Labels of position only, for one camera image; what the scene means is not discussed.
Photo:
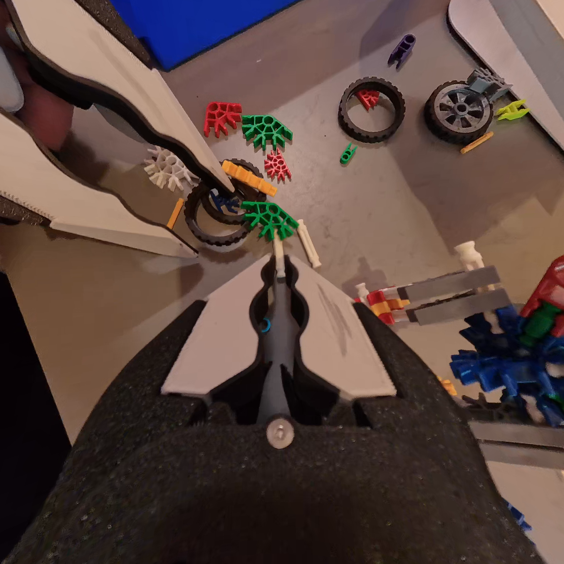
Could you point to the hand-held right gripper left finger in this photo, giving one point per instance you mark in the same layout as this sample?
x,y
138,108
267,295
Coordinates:
x,y
211,348

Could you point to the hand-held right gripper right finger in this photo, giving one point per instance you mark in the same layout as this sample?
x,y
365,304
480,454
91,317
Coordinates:
x,y
343,352

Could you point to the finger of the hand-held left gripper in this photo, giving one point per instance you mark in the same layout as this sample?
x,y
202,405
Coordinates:
x,y
66,198
110,66

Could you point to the blue plastic bin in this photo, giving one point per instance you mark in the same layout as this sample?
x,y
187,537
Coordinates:
x,y
176,22

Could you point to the colourful construction toy model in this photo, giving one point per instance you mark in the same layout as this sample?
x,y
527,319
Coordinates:
x,y
454,286

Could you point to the green connector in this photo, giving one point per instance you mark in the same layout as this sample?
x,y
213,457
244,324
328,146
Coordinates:
x,y
266,130
268,220

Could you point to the orange connector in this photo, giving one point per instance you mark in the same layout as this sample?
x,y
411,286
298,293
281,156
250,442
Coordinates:
x,y
249,178

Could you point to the blue snowflake connector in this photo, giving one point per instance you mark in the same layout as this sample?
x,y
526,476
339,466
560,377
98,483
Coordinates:
x,y
517,517

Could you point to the person's left hand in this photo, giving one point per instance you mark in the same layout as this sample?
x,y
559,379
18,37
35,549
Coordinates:
x,y
46,114

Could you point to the white snowflake connector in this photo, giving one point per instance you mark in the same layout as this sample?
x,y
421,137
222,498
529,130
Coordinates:
x,y
169,169

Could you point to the orange short rod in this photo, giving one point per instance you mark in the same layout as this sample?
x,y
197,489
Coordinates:
x,y
476,142
175,213

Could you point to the dark blue connector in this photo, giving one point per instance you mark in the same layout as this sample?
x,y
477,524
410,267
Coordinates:
x,y
224,203

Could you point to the green small piece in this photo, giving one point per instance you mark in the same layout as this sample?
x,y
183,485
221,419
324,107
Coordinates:
x,y
348,154

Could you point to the grey wheel with black tyre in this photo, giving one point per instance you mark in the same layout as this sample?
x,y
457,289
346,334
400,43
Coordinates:
x,y
445,123

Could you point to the small red connector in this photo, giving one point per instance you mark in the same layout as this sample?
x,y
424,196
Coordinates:
x,y
368,98

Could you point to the purple small connector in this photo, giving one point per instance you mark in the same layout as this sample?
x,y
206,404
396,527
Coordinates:
x,y
402,49

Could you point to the lime green piece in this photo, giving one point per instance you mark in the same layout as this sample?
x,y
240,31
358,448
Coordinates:
x,y
511,110

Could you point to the grey connector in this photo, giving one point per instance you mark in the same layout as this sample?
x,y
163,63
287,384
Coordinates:
x,y
489,83

